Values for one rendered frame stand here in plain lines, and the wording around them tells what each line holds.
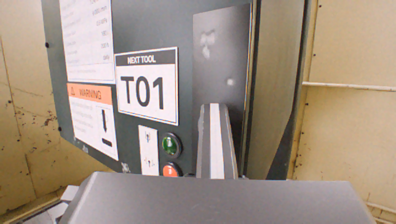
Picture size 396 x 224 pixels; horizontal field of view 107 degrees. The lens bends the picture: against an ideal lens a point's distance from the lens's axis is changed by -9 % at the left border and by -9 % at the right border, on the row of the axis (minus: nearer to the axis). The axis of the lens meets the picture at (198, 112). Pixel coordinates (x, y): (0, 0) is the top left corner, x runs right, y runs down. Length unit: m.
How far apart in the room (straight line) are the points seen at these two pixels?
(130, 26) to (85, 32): 0.11
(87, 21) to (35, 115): 1.15
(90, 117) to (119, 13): 0.17
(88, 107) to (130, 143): 0.11
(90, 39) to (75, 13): 0.06
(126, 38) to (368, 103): 1.15
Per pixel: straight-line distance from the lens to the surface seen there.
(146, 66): 0.18
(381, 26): 1.21
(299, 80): 0.79
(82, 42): 0.30
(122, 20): 0.22
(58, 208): 1.64
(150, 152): 0.20
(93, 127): 0.31
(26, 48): 1.39
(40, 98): 1.39
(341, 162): 1.26
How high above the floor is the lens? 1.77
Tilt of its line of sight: 13 degrees down
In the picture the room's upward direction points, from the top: 1 degrees clockwise
